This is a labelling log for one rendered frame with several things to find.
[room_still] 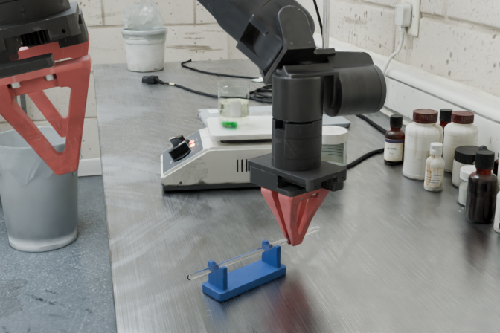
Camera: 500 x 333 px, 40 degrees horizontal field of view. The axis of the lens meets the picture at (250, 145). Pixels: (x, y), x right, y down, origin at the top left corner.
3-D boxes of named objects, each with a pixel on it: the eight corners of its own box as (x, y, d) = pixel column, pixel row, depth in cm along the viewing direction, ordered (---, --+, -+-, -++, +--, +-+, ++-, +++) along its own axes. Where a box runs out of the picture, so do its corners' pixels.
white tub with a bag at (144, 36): (117, 72, 208) (113, 1, 202) (130, 65, 222) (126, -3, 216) (163, 73, 206) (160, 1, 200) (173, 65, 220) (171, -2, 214)
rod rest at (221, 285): (221, 302, 73) (220, 272, 72) (201, 291, 75) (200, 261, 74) (287, 273, 79) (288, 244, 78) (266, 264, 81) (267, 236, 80)
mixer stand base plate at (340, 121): (211, 135, 138) (211, 130, 137) (196, 113, 156) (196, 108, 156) (352, 127, 144) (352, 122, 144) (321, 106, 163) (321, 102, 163)
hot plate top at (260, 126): (210, 141, 104) (210, 135, 104) (205, 122, 116) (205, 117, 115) (289, 138, 106) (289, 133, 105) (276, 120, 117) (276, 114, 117)
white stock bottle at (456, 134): (461, 178, 112) (466, 118, 110) (434, 169, 117) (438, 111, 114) (481, 171, 116) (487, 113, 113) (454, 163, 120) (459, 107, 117)
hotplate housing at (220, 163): (161, 193, 105) (159, 143, 103) (161, 167, 117) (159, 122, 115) (304, 187, 108) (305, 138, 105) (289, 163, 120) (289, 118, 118)
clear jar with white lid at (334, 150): (344, 183, 109) (347, 135, 107) (307, 181, 110) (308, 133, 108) (347, 172, 115) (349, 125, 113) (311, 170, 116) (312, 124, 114)
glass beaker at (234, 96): (257, 130, 109) (257, 79, 107) (229, 135, 106) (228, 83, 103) (236, 123, 113) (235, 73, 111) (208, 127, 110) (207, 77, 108)
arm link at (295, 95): (264, 62, 77) (286, 70, 72) (318, 59, 80) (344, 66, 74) (263, 122, 79) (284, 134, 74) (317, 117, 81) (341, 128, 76)
